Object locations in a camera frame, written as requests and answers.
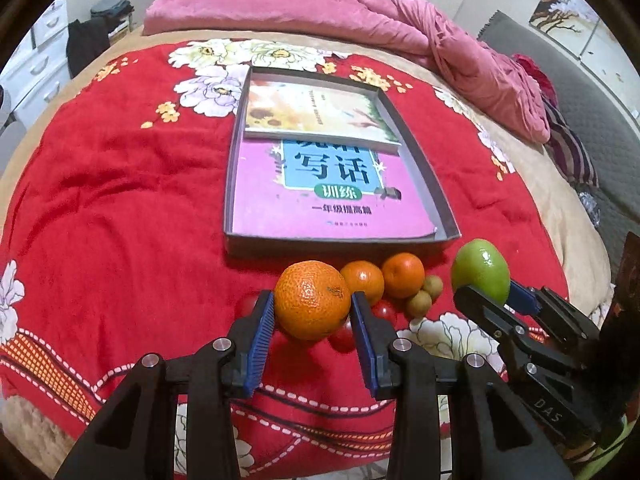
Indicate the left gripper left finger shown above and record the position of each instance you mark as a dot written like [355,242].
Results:
[133,435]

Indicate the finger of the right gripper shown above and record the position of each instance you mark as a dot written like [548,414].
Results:
[514,341]
[556,316]

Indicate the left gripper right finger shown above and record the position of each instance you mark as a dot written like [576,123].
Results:
[451,417]

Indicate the green apple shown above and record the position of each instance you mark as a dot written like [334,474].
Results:
[479,264]

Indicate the red cherry tomato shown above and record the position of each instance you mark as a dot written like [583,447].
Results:
[385,310]
[343,340]
[245,305]

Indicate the large orange mandarin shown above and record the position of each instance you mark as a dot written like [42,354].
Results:
[311,300]

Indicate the small brown kiwi fruit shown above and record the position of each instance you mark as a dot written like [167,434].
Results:
[433,286]

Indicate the striped pillow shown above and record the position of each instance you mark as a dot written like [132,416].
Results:
[567,151]

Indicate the grey padded headboard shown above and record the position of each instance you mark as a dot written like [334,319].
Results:
[611,143]

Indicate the red floral blanket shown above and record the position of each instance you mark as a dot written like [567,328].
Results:
[113,247]

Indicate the grey shallow cardboard box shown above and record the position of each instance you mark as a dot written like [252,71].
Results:
[433,196]

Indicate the sunflower cover book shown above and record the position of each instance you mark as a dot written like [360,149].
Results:
[288,110]

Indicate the pink chinese workbook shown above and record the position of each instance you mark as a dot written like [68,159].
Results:
[303,190]

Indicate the pink quilt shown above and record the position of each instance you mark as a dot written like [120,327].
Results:
[413,29]

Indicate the white drawer cabinet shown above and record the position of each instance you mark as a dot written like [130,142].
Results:
[38,70]

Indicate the black clothes pile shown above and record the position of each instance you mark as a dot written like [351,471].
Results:
[86,41]

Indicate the grey stool with clothes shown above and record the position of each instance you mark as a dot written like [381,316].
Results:
[117,15]

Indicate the tree painting on wall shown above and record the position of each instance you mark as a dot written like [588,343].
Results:
[573,15]

